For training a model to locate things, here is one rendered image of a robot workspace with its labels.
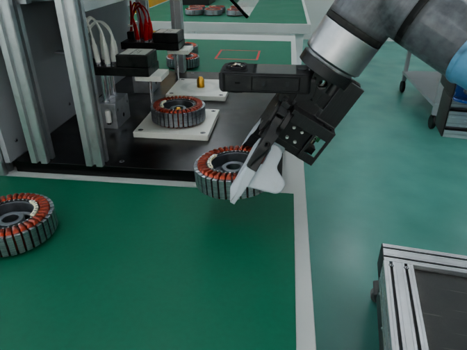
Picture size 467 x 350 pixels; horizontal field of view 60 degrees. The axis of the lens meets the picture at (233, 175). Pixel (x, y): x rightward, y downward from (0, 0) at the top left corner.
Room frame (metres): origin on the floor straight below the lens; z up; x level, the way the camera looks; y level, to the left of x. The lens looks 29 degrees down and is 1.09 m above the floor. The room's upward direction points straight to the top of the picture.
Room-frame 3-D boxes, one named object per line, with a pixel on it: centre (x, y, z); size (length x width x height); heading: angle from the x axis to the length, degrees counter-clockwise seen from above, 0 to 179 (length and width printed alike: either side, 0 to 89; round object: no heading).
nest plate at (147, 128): (0.81, 0.11, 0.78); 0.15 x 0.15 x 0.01; 83
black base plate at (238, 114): (0.93, 0.12, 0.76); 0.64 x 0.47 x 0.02; 173
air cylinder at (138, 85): (1.07, 0.23, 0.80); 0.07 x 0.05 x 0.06; 173
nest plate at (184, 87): (1.05, 0.09, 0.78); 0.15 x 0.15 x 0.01; 83
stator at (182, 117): (0.81, 0.11, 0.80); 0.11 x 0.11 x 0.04
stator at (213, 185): (0.52, 0.00, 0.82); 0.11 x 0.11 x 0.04
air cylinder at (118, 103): (0.83, 0.26, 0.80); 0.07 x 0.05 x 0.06; 173
